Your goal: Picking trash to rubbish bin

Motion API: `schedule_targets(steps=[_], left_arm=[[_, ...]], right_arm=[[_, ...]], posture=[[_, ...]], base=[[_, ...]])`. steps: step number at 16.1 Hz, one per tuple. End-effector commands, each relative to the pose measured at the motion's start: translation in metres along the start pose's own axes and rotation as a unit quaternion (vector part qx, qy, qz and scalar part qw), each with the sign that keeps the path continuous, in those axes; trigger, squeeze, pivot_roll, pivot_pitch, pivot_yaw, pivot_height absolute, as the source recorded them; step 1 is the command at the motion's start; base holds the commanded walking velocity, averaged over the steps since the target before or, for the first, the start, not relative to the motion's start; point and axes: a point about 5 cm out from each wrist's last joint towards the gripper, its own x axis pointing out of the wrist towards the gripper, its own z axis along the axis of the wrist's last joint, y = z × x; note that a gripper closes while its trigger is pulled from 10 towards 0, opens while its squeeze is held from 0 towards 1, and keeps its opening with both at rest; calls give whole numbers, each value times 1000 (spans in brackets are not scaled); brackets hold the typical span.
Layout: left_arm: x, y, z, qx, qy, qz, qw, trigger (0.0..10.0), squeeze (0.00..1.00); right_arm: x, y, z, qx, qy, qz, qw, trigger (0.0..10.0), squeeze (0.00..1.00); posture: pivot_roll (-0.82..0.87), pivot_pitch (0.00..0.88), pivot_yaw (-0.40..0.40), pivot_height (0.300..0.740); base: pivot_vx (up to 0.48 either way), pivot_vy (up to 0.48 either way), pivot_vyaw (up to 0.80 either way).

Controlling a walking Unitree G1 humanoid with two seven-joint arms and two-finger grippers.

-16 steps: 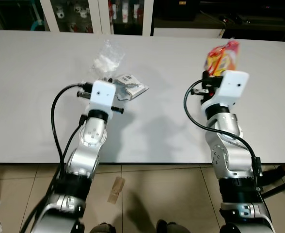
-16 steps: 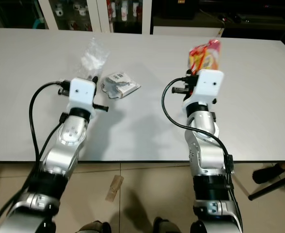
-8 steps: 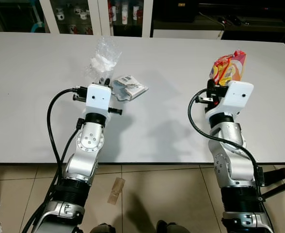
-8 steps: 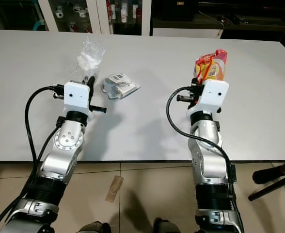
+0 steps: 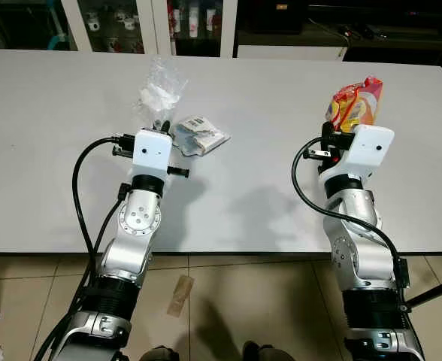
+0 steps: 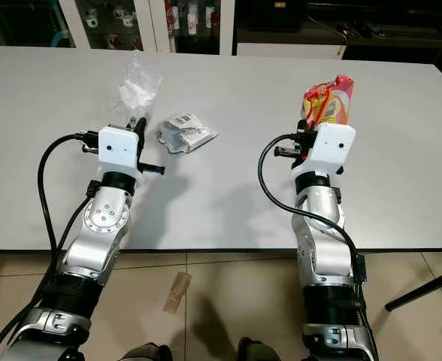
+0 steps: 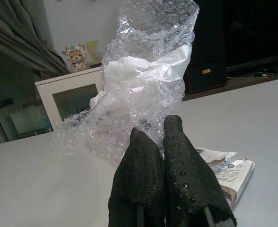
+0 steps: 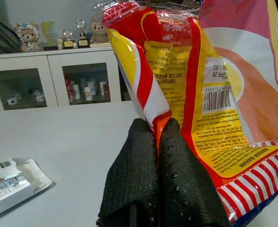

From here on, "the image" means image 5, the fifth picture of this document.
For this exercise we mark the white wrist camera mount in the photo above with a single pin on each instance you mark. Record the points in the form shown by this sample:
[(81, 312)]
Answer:
[(152, 153), (367, 150)]

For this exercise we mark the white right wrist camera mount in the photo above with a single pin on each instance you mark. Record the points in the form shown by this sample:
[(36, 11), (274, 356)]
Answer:
[(367, 150)]

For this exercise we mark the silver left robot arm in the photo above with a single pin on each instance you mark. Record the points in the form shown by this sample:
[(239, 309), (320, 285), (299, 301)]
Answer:
[(134, 226)]

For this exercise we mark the white folding table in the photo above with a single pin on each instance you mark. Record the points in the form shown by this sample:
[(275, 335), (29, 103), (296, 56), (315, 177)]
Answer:
[(56, 188)]

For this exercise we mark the clear plastic bag with tissue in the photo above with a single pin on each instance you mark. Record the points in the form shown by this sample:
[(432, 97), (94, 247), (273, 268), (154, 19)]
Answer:
[(159, 94)]

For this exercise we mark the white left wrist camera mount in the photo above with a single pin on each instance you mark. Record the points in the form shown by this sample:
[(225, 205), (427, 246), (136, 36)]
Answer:
[(152, 153)]

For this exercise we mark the orange snack bag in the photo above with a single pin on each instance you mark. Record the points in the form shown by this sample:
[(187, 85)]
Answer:
[(360, 105)]

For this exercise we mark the white glass-door cabinet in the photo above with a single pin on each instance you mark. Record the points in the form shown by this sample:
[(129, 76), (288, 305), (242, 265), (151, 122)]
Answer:
[(157, 22)]

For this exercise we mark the white barcode plastic package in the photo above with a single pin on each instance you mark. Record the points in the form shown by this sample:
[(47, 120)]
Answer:
[(198, 135)]

